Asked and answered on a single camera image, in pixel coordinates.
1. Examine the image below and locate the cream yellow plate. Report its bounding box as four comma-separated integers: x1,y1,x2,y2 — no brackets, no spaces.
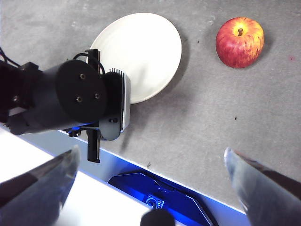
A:
89,12,182,105

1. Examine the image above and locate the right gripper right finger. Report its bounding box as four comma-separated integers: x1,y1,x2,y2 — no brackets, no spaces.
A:
224,147,301,226

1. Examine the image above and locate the black camera cable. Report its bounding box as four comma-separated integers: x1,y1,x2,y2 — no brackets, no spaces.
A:
72,52,106,75

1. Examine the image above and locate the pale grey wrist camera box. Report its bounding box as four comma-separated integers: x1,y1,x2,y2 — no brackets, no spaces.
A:
98,67,131,142

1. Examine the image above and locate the red apple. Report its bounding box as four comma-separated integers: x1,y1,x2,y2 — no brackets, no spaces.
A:
215,16,265,69

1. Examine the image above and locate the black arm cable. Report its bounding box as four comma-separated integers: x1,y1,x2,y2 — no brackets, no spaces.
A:
0,47,21,69

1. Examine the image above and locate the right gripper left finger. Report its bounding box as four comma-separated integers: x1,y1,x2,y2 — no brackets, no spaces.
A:
0,145,81,226

